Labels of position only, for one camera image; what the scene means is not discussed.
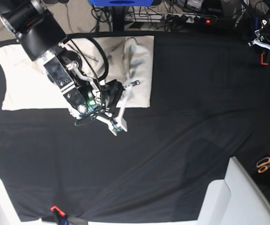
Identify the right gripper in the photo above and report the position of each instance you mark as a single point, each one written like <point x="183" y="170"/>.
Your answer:
<point x="116" y="98"/>

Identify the white T-shirt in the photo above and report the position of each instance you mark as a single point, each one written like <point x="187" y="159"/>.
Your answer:
<point x="28" y="87"/>

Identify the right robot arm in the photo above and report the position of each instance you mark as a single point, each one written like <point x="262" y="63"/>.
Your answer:
<point x="89" y="98"/>

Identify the red black tool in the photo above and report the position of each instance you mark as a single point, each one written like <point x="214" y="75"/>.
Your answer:
<point x="264" y="58"/>

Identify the black table cloth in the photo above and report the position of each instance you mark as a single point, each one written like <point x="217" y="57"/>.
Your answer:
<point x="210" y="100"/>

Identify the white power strip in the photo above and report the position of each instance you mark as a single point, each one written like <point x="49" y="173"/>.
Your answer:
<point x="158" y="17"/>

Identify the blue plastic box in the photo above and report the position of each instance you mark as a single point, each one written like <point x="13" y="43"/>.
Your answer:
<point x="121" y="3"/>

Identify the red clip on cloth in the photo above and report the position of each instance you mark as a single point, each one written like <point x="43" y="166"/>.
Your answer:
<point x="56" y="209"/>

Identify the white chair right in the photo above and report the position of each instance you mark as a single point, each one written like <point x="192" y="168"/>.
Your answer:
<point x="234" y="200"/>

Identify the orange handled scissors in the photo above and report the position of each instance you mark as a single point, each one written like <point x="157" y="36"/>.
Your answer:
<point x="263" y="165"/>

